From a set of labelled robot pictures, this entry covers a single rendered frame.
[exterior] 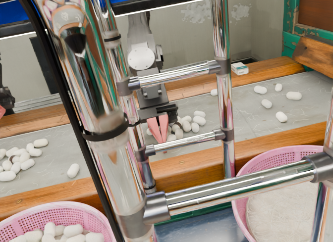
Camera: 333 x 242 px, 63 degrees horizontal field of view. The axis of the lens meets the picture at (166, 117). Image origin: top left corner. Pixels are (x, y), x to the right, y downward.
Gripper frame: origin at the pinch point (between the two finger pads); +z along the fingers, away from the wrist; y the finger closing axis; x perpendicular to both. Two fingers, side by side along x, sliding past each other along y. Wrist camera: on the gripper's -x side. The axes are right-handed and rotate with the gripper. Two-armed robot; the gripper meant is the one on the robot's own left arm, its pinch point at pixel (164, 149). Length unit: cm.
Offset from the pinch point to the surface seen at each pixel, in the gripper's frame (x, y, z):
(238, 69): 16.7, 29.2, -23.8
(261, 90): 11.2, 30.8, -12.7
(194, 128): 3.6, 8.4, -4.1
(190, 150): 0.9, 5.5, 1.4
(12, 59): 151, -109, -150
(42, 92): 178, -95, -127
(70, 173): -0.7, -20.4, 0.7
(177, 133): 2.8, 4.0, -3.5
